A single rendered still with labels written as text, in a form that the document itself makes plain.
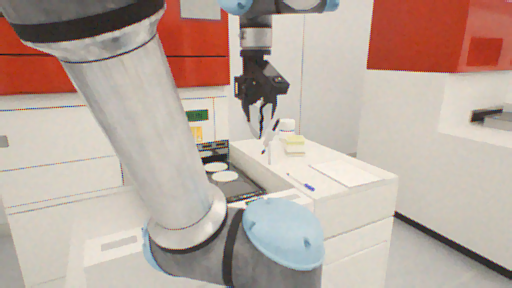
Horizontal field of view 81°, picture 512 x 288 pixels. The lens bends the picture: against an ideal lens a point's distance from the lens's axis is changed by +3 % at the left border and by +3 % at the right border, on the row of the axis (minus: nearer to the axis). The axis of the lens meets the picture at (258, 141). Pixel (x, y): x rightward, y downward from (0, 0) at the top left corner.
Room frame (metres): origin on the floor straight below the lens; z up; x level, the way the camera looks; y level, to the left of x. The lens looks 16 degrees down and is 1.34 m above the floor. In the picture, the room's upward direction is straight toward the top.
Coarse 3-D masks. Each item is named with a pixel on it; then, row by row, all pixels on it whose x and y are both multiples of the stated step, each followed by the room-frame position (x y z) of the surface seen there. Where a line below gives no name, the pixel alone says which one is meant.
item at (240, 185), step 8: (232, 168) 1.12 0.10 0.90; (208, 176) 1.04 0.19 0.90; (240, 176) 1.03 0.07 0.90; (216, 184) 0.96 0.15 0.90; (224, 184) 0.97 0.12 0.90; (232, 184) 0.96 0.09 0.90; (240, 184) 0.96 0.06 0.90; (248, 184) 0.96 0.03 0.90; (224, 192) 0.90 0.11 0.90; (232, 192) 0.90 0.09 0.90; (240, 192) 0.90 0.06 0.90; (248, 192) 0.90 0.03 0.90
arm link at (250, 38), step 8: (240, 32) 0.70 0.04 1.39; (248, 32) 0.68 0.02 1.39; (256, 32) 0.67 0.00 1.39; (264, 32) 0.68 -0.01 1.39; (240, 40) 0.70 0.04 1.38; (248, 40) 0.68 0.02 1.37; (256, 40) 0.67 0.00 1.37; (264, 40) 0.68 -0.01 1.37; (248, 48) 0.68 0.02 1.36; (256, 48) 0.68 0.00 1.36; (264, 48) 0.69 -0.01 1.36
